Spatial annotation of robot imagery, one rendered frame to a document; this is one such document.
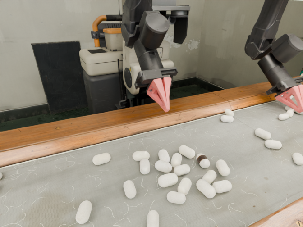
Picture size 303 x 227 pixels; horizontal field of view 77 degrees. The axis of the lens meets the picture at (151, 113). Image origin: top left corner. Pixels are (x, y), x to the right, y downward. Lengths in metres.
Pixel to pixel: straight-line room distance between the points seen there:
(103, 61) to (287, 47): 0.86
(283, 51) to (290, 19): 1.54
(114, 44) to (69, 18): 1.12
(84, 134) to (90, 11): 1.91
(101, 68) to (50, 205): 0.89
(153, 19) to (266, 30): 0.39
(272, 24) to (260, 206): 0.54
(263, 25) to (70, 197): 0.70
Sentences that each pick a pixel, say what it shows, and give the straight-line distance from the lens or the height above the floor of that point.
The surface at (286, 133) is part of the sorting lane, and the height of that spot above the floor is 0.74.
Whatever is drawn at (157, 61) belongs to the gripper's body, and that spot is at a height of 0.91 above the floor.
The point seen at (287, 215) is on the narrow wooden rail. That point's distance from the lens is 0.37.
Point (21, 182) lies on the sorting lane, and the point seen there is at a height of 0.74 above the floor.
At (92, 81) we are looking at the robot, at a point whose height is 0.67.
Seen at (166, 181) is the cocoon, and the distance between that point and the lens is 0.36.
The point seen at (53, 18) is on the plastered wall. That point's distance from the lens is 2.25.
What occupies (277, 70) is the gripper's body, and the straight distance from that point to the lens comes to 0.73.
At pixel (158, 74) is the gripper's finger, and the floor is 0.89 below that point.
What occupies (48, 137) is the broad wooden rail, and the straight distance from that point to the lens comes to 0.51.
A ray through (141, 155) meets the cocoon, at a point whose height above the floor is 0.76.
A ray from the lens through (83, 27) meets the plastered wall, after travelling 2.29.
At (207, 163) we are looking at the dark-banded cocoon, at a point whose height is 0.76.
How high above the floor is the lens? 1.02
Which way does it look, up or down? 28 degrees down
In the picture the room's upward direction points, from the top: straight up
